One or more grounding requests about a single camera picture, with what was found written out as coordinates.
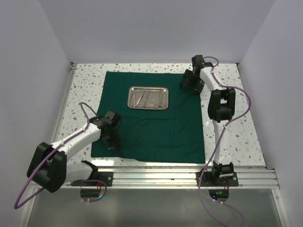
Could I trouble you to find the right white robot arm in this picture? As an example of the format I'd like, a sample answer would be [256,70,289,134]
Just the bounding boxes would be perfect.
[179,55,236,186]

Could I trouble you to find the steel forceps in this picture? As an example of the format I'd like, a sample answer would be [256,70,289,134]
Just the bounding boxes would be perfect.
[142,89,150,109]

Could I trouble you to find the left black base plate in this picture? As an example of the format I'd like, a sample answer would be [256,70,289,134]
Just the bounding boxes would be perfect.
[84,172,114,187]

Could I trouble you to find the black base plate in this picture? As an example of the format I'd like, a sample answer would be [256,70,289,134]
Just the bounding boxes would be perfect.
[84,172,114,187]
[196,171,239,187]

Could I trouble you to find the steel ring-handled clamp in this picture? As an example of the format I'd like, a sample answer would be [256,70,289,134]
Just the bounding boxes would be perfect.
[158,89,165,109]

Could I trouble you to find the steel tweezers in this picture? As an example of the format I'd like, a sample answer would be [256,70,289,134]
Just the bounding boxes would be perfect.
[133,91,144,107]

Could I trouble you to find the green surgical drape cloth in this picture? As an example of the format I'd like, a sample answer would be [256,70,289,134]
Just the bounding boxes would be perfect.
[91,72,205,164]

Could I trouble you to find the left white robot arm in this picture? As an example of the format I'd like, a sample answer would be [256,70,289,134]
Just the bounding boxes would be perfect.
[27,111,121,193]

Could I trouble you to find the steel surgical scissors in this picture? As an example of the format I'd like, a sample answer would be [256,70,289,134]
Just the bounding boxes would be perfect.
[154,88,162,109]

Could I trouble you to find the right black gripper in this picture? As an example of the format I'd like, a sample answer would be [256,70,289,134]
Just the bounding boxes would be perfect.
[180,70,205,96]

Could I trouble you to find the aluminium mounting rail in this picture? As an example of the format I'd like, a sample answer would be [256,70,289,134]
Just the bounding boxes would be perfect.
[33,166,277,190]

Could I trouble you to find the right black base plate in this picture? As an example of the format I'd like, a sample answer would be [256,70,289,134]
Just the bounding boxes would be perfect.
[196,171,239,187]

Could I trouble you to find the stainless steel instrument tray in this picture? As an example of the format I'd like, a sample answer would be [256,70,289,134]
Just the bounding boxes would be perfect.
[127,86,169,110]

